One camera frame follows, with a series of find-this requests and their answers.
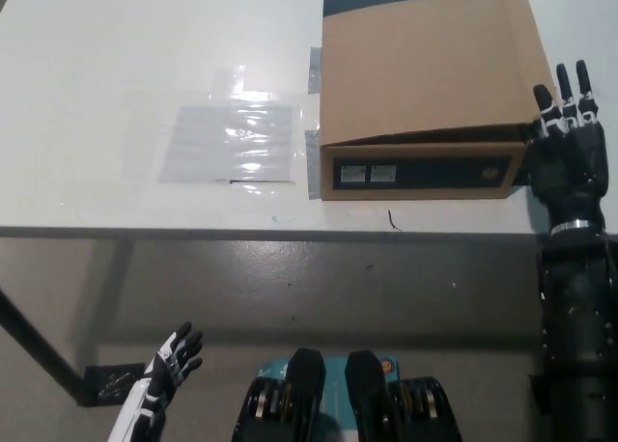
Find clear plastic sheet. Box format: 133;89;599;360
158;65;315;196

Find brown cardboard storage box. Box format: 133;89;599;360
318;0;556;202

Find black floor tape patch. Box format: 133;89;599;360
84;363;147;407

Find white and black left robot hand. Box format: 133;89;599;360
106;321;204;442

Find robot body black teal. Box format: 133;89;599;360
234;347;464;442

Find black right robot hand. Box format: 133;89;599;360
523;59;608;234

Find short gray tape strip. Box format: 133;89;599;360
307;46;323;96

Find black metal table leg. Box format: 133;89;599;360
0;285;94;407

